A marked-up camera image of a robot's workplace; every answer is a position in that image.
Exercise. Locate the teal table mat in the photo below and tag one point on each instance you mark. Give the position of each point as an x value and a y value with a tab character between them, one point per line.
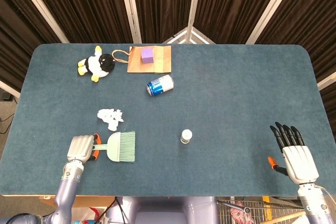
168	119

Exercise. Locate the black white penguin plush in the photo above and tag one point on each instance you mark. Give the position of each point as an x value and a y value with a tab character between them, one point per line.
97	65

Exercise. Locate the white red plastic bag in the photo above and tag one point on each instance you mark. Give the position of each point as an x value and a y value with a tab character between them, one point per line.
88	214

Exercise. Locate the robot torso base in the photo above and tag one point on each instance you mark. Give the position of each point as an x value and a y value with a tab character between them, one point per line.
162	209

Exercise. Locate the blue and white can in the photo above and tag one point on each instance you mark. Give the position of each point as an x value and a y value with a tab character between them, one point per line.
160	85

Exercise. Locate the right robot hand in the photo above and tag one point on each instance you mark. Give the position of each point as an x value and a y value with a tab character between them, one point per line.
296	155

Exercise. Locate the small white bottle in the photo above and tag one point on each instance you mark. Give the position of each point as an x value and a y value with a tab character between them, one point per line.
186	136

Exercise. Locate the cardboard box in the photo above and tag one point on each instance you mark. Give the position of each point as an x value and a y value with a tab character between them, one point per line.
76	201

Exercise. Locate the purple cube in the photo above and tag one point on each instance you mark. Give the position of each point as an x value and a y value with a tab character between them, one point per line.
147	56

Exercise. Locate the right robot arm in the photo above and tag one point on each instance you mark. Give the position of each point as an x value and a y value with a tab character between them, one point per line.
315	203

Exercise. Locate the light green hand broom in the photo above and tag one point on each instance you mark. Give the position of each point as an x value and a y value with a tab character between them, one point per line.
121	146

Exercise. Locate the wooden stick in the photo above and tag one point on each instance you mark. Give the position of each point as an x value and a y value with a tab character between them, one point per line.
284	218

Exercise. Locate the brown paper bag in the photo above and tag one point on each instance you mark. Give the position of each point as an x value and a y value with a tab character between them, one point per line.
152	60

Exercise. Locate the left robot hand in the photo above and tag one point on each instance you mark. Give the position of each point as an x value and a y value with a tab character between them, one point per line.
80	147

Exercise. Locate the white paper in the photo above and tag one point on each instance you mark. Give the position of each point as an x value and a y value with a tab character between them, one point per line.
110	117

